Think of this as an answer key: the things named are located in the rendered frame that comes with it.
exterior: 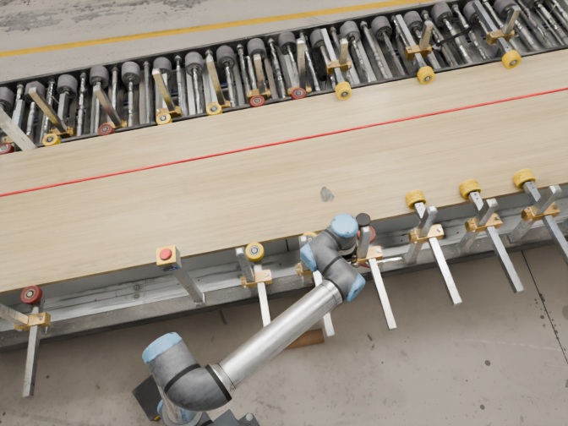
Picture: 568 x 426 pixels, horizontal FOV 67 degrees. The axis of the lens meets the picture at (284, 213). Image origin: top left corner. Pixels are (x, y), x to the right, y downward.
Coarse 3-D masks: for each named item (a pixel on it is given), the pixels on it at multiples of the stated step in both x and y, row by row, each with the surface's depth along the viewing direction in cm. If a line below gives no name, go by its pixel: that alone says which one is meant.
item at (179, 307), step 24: (480, 240) 206; (504, 240) 205; (528, 240) 204; (552, 240) 205; (384, 264) 204; (408, 264) 203; (432, 264) 204; (240, 288) 204; (288, 288) 202; (312, 288) 204; (120, 312) 202; (144, 312) 202; (168, 312) 201; (192, 312) 203; (0, 336) 201; (24, 336) 200; (48, 336) 199; (72, 336) 203
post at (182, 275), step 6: (174, 270) 166; (180, 270) 167; (180, 276) 172; (186, 276) 175; (180, 282) 177; (186, 282) 178; (192, 282) 184; (186, 288) 183; (192, 288) 184; (198, 288) 193; (192, 294) 190; (198, 294) 191; (204, 294) 201; (198, 300) 197; (204, 300) 200
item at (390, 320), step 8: (376, 264) 187; (376, 272) 186; (376, 280) 184; (376, 288) 184; (384, 288) 182; (384, 296) 180; (384, 304) 178; (384, 312) 177; (392, 320) 175; (392, 328) 173
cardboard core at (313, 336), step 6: (312, 330) 254; (318, 330) 253; (300, 336) 252; (306, 336) 251; (312, 336) 251; (318, 336) 251; (294, 342) 251; (300, 342) 251; (306, 342) 251; (312, 342) 252; (318, 342) 253; (288, 348) 253
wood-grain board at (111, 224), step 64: (192, 128) 229; (256, 128) 226; (320, 128) 222; (384, 128) 219; (448, 128) 216; (512, 128) 213; (0, 192) 218; (64, 192) 215; (128, 192) 212; (192, 192) 209; (256, 192) 206; (384, 192) 200; (448, 192) 198; (512, 192) 195; (0, 256) 199; (64, 256) 197; (128, 256) 194; (192, 256) 194
